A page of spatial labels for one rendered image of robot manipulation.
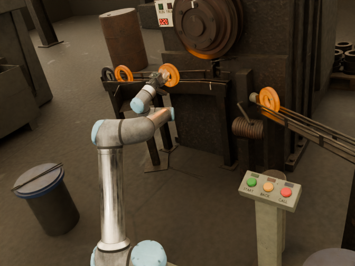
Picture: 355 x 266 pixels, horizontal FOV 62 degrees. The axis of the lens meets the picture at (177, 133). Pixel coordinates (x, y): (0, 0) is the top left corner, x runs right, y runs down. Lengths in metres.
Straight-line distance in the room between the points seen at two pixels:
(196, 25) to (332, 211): 1.40
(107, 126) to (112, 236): 0.49
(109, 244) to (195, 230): 0.71
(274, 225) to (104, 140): 0.84
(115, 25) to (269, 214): 3.84
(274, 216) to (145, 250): 0.59
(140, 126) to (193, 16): 0.83
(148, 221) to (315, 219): 1.06
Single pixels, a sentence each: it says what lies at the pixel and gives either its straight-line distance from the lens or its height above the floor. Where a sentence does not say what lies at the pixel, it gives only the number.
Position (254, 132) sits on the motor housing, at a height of 0.49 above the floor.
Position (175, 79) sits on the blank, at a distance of 1.99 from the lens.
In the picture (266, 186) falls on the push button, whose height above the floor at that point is 0.61.
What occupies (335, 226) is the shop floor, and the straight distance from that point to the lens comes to 2.05.
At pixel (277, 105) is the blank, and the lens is 1.73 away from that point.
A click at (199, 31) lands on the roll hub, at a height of 1.09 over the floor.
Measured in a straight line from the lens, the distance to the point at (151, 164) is 2.58.
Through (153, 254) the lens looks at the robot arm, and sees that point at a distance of 1.42.
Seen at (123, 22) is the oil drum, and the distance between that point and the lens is 4.71.
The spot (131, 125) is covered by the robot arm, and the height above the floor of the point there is 0.91.
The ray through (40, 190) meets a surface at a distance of 2.05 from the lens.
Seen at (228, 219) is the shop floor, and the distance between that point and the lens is 2.03.
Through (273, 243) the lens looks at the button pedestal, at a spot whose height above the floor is 0.30.
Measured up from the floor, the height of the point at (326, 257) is 0.43.
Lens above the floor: 1.52
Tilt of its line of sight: 31 degrees down
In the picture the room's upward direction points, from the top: 11 degrees counter-clockwise
